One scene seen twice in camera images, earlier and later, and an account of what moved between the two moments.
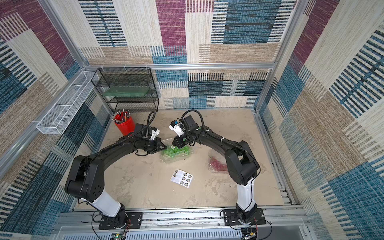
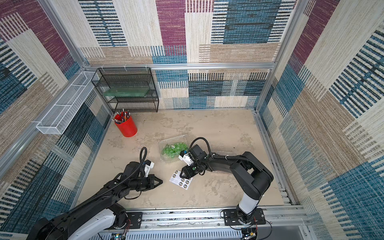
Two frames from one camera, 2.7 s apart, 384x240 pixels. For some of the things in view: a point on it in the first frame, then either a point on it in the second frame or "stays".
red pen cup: [125, 123] stays
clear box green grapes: [173, 154] stays
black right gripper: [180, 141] -> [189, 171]
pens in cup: [121, 116] stays
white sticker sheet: [182, 177] stays
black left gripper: [158, 143] -> [151, 179]
